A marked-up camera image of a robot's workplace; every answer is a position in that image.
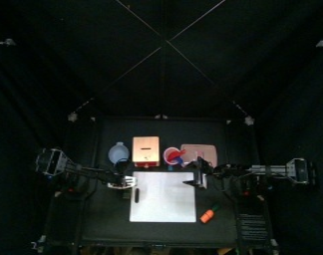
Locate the white cutting board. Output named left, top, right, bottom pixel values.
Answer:
left=128, top=170, right=198, bottom=224

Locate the pink tray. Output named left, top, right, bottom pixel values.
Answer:
left=178, top=143, right=218, bottom=168

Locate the pale blue bowl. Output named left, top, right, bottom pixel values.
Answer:
left=107, top=141, right=131, bottom=165

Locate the orange wooden box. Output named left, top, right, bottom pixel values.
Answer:
left=131, top=135, right=162, bottom=168

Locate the orange toy carrot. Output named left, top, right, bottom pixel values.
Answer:
left=198, top=204, right=221, bottom=224

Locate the black labelled panel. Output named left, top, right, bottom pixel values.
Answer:
left=235, top=212, right=270, bottom=247

